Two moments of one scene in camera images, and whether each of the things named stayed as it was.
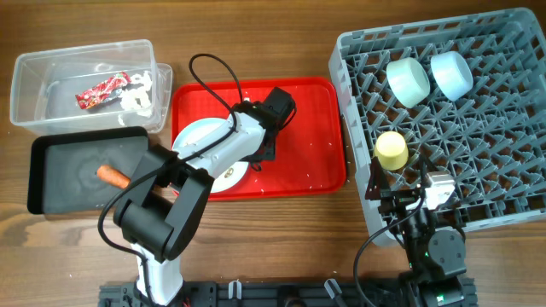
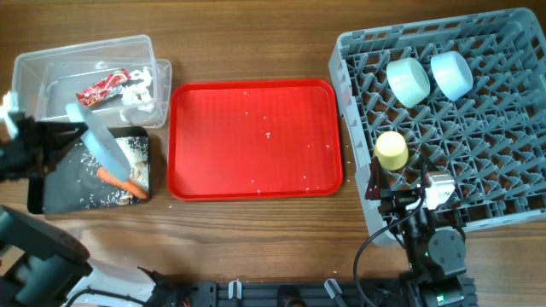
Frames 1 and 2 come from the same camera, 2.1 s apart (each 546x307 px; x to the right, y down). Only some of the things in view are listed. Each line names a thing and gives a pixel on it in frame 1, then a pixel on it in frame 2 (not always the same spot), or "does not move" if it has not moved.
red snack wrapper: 107,89 does not move
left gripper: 270,156 → 38,136
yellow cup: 392,150 does not move
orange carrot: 113,176 does not move
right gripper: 379,188 does not move
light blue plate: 198,130 → 100,142
